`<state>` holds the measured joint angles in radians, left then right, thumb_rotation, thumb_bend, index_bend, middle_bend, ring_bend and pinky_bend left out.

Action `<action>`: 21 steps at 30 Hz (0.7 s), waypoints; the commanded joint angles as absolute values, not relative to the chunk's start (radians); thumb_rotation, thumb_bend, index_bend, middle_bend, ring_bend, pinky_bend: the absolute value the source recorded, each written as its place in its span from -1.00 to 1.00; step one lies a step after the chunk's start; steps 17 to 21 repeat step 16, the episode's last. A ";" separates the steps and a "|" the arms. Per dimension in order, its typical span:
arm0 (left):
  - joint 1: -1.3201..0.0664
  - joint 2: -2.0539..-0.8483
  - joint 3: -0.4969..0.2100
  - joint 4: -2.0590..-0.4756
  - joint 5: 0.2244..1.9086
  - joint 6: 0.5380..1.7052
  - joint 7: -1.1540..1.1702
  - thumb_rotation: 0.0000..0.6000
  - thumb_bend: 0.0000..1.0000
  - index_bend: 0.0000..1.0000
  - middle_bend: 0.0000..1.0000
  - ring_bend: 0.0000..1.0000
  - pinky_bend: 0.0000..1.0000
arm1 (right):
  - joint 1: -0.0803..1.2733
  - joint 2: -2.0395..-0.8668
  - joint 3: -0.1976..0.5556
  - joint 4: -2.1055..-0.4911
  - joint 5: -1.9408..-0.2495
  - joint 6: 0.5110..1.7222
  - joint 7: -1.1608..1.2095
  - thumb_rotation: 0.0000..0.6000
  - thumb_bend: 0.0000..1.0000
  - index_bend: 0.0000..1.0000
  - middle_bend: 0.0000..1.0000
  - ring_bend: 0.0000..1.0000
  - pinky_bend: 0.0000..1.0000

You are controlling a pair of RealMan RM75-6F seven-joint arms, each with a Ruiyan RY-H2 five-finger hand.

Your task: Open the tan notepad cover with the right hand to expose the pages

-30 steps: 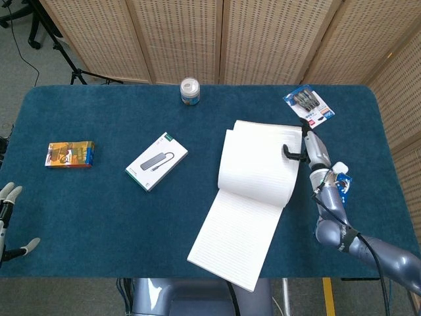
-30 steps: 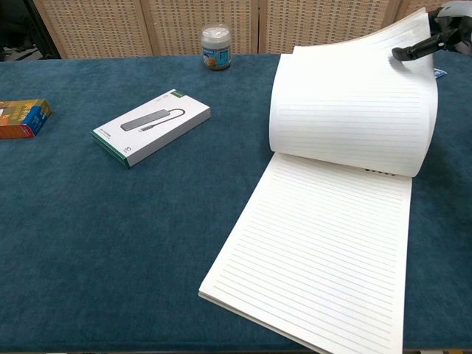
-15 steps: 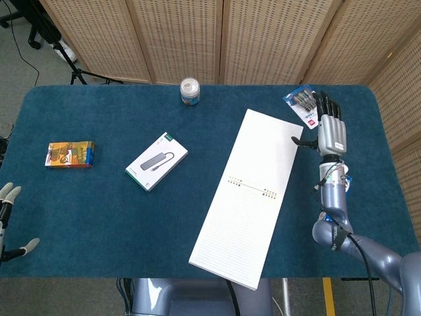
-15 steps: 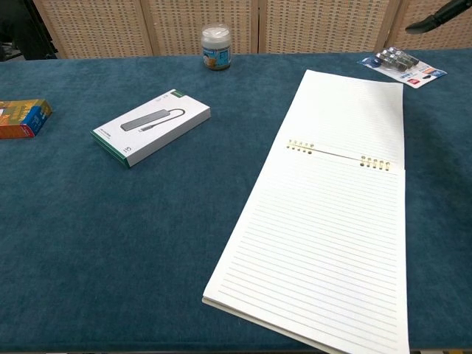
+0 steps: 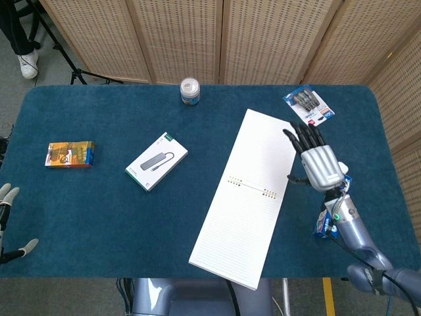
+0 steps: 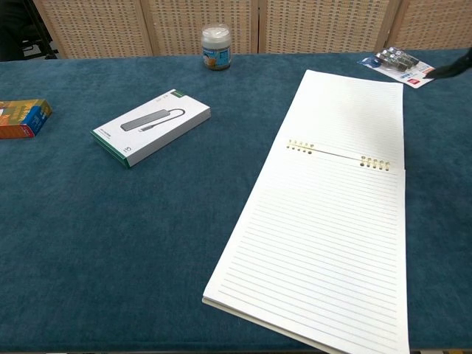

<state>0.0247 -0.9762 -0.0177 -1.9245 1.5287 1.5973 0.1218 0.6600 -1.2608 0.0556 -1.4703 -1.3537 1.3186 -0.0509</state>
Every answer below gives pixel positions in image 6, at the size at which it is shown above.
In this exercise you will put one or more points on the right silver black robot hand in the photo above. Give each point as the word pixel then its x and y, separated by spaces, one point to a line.
pixel 455 68

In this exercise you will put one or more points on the beige paper notepad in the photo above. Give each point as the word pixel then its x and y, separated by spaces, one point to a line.
pixel 324 239

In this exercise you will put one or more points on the wooden woven folding screen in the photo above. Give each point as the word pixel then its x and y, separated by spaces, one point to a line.
pixel 295 26

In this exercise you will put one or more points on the glass jar with white lid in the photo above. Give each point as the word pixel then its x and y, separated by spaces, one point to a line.
pixel 215 48

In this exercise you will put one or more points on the white USB hub box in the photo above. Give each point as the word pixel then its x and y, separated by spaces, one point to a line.
pixel 155 127

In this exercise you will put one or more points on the blue carpet table mat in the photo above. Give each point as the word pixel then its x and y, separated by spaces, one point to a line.
pixel 110 239

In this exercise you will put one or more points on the black tripod stand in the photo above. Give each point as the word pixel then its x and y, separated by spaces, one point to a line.
pixel 46 44

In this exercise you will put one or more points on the orange colourful carton box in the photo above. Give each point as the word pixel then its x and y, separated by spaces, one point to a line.
pixel 22 118

